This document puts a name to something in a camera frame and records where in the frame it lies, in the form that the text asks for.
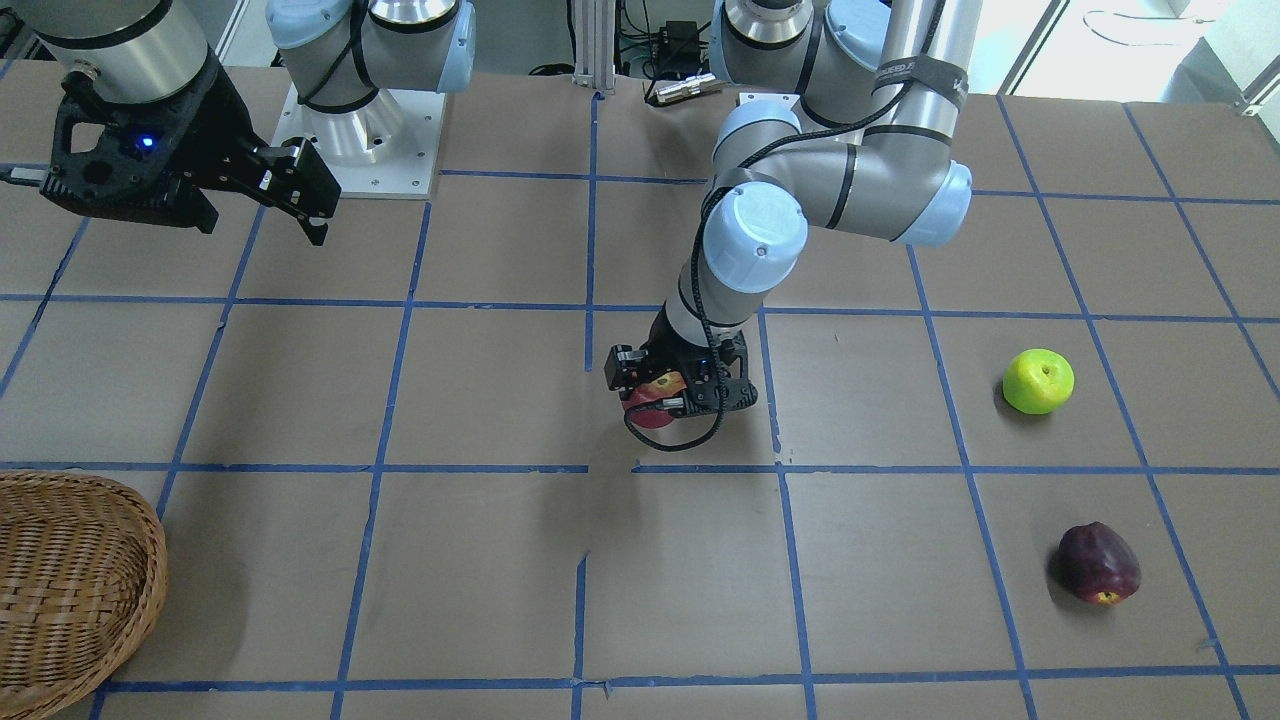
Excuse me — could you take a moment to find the aluminium frame post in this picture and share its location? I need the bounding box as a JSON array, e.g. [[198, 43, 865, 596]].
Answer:
[[570, 0, 617, 97]]

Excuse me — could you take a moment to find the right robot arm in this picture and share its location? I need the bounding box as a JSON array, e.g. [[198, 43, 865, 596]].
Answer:
[[3, 1, 477, 245]]

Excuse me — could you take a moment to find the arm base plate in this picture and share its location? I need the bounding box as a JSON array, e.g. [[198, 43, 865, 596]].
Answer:
[[735, 91, 801, 110], [271, 86, 451, 200]]

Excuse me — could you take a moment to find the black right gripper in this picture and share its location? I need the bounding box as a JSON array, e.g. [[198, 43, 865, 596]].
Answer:
[[40, 51, 342, 246]]

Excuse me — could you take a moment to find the green apple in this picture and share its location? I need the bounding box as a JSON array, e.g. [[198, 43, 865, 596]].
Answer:
[[1001, 348, 1076, 415]]

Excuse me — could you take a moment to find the dark red apple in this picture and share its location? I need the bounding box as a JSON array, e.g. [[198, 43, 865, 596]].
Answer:
[[1055, 521, 1143, 606]]

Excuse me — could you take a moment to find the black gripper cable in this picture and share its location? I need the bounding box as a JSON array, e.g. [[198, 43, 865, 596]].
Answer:
[[625, 60, 961, 452]]

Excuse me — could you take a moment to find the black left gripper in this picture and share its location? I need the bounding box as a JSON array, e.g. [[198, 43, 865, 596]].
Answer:
[[604, 311, 758, 416]]

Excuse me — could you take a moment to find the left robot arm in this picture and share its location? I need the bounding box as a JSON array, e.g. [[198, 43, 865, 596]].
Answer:
[[605, 1, 980, 429]]

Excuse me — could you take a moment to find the wicker basket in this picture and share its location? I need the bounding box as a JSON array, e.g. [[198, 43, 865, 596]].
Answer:
[[1, 470, 169, 719]]

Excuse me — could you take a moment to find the red yellow apple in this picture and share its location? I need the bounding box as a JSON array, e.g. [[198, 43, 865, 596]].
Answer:
[[623, 372, 687, 430]]

